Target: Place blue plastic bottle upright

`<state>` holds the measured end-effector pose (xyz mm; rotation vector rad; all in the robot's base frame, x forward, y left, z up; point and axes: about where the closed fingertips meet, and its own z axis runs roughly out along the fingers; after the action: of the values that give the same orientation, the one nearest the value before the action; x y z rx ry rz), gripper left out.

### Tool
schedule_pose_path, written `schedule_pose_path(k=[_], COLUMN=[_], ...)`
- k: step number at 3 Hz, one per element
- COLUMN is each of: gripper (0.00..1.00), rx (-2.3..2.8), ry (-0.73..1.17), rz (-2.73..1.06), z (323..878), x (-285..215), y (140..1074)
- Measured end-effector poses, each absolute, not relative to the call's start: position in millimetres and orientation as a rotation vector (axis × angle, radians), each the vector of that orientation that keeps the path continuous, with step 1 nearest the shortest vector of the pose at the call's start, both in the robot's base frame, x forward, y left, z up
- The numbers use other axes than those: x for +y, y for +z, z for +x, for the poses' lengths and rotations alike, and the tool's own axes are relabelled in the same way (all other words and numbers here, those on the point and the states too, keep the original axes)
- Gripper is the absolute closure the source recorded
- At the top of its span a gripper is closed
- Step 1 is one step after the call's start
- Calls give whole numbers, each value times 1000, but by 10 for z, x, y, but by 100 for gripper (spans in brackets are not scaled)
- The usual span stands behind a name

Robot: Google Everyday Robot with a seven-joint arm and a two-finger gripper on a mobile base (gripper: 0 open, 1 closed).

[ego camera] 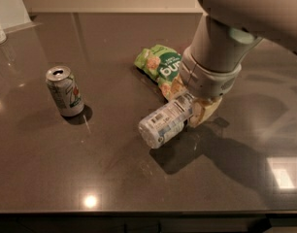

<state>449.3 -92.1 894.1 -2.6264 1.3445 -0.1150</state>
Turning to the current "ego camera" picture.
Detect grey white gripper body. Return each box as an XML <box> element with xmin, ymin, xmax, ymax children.
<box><xmin>180</xmin><ymin>47</ymin><xmax>242</xmax><ymax>100</ymax></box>

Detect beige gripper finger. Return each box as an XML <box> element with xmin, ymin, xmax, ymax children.
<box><xmin>169</xmin><ymin>75</ymin><xmax>187</xmax><ymax>100</ymax></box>
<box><xmin>187</xmin><ymin>97</ymin><xmax>222</xmax><ymax>128</ymax></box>

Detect clear blue-label plastic bottle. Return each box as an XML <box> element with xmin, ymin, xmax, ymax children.
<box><xmin>138</xmin><ymin>92</ymin><xmax>194</xmax><ymax>149</ymax></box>

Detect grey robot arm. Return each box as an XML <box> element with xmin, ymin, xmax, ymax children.
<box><xmin>180</xmin><ymin>0</ymin><xmax>297</xmax><ymax>127</ymax></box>

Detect green snack bag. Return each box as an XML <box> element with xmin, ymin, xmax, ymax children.
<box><xmin>134</xmin><ymin>45</ymin><xmax>182</xmax><ymax>101</ymax></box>

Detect green soda can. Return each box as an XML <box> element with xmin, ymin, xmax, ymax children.
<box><xmin>46</xmin><ymin>66</ymin><xmax>84</xmax><ymax>117</ymax></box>

